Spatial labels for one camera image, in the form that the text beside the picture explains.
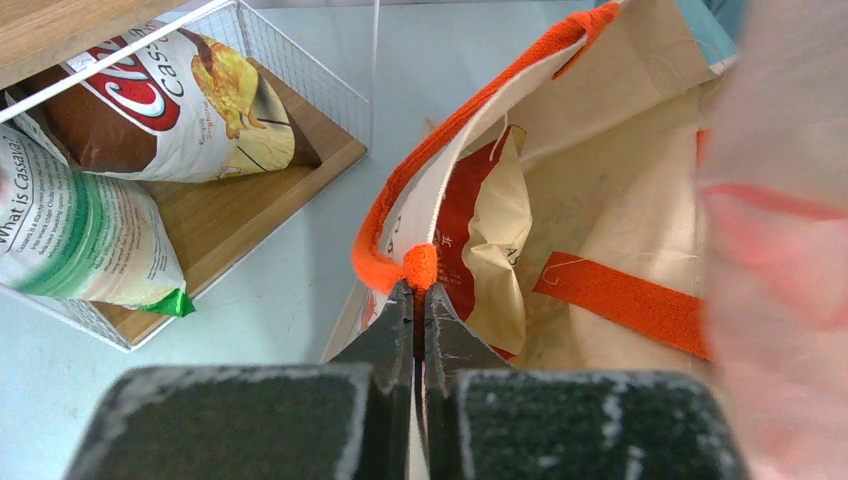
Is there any beige floral tote bag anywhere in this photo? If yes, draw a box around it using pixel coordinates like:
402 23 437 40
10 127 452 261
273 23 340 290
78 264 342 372
321 0 740 480

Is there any white brown snack bag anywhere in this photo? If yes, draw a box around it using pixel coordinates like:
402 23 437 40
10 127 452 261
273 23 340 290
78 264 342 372
4 20 321 183

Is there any red orange chip bag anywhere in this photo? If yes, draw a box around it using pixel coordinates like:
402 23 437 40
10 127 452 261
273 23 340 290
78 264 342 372
433 125 533 360

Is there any pink plastic bag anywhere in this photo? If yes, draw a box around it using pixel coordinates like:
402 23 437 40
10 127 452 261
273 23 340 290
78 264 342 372
697 1 847 479

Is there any green white snack bag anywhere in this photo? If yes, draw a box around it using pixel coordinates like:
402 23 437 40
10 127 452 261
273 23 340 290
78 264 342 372
1 126 195 317

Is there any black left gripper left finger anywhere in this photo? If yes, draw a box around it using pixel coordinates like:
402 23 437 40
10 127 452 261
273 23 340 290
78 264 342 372
66 282 413 479

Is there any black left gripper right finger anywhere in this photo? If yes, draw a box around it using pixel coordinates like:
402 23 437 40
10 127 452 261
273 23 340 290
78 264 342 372
422 285 749 479

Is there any teal plastic tray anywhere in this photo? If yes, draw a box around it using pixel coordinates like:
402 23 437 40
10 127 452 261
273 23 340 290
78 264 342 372
675 0 748 70

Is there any white wire wooden shelf rack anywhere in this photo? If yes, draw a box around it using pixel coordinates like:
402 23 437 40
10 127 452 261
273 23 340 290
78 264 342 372
1 1 371 351

